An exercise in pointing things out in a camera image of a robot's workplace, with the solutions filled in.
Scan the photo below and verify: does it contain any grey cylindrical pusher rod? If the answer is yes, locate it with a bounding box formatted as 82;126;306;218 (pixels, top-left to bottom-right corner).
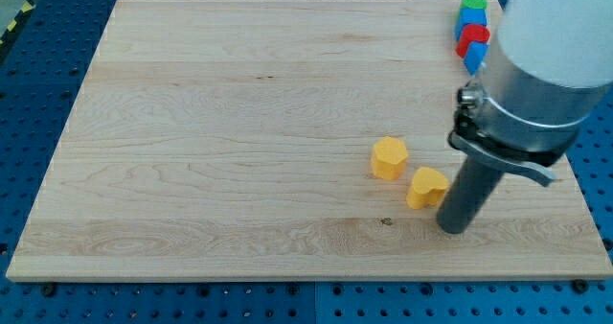
436;157;504;234

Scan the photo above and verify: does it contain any red star block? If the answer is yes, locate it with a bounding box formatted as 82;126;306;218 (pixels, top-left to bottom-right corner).
455;24;490;58

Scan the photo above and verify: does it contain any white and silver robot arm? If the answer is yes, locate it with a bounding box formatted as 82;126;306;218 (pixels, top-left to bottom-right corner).
436;0;612;234

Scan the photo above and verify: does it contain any blue triangle block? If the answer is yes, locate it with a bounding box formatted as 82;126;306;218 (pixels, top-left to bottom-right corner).
464;41;489;75

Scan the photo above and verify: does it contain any yellow heart block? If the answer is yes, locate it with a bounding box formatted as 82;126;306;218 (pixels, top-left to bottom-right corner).
406;167;450;210

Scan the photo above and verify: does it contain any yellow hexagon block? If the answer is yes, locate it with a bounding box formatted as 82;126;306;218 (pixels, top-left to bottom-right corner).
370;136;409;180

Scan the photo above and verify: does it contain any blue cube block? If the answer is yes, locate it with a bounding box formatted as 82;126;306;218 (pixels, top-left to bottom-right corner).
454;8;488;41

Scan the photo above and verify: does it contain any green round block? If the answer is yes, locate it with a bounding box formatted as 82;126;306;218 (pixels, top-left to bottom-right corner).
460;0;488;11

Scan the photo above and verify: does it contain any wooden board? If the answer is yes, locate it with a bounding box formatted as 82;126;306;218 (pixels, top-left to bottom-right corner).
7;0;612;283

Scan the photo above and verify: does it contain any black and yellow floor tape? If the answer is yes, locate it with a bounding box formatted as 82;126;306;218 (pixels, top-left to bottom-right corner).
1;0;36;47

